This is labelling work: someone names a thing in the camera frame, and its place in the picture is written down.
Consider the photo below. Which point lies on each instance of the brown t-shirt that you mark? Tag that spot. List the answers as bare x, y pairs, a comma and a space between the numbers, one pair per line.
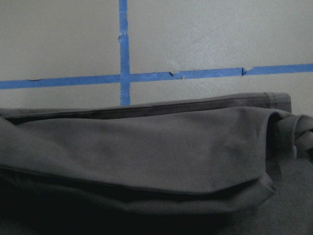
239, 164

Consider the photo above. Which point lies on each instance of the vertical blue tape strip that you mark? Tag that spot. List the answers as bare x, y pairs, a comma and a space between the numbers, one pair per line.
125, 80

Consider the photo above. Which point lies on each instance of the horizontal blue tape strip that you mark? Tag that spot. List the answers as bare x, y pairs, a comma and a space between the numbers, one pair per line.
155, 76

